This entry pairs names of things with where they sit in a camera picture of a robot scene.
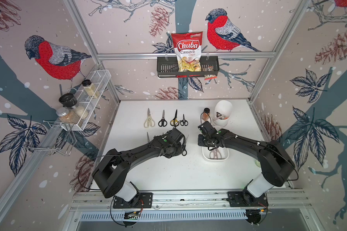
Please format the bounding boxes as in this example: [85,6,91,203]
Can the aluminium corner frame post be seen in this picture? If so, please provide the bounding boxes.
[63,0,121,104]

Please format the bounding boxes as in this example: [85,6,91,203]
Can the horizontal aluminium crossbar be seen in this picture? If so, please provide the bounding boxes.
[97,51,277,61]

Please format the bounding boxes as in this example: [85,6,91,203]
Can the black wire wall basket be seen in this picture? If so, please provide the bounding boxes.
[157,56,220,78]

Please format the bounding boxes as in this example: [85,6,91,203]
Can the black funnel lid jar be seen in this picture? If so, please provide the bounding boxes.
[58,93,89,119]

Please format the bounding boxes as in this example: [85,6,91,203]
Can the spice jar with black lid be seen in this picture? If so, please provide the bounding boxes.
[82,80,100,99]

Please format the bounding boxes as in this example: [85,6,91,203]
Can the white utensil cup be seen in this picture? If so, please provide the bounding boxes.
[213,100,233,127]

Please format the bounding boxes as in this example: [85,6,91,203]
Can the cream kitchen shears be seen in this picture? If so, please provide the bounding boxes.
[144,108,156,128]

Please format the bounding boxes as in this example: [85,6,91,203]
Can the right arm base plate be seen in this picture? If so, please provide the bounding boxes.
[226,190,269,208]

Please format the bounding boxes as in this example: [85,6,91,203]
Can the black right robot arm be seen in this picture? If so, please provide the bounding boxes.
[198,121,295,206]

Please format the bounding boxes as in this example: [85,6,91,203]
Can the red cassava chips bag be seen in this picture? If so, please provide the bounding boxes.
[171,32,202,72]

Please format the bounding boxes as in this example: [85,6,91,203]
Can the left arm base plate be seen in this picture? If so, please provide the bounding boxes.
[112,192,153,209]

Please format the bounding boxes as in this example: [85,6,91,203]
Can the white wire spice shelf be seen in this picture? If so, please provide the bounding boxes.
[47,70,111,132]

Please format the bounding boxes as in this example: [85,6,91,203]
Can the large black scissors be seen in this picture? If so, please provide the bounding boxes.
[158,110,168,127]

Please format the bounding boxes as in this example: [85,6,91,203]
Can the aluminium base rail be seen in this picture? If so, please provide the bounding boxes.
[68,188,312,212]

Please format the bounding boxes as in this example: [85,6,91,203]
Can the yellow black scissors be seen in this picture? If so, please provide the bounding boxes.
[170,110,180,127]

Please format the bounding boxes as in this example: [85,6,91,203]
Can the white plastic storage box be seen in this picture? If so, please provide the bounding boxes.
[202,147,229,162]

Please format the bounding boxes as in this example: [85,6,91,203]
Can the small black scissors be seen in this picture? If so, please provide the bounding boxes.
[180,114,189,126]

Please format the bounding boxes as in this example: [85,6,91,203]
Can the green glass cup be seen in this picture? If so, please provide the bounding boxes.
[254,159,261,168]

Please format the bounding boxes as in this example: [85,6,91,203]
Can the pink kitchen shears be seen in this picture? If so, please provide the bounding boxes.
[209,148,223,160]

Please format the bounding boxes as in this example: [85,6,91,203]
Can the brown spice bottle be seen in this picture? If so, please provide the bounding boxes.
[201,108,212,123]

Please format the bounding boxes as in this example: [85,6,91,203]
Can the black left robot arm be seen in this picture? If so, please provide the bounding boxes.
[92,129,188,202]

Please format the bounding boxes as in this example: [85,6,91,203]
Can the spice jar with silver lid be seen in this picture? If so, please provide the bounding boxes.
[56,107,80,125]

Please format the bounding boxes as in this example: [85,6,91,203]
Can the small snack packet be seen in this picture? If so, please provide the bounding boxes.
[204,65,217,81]

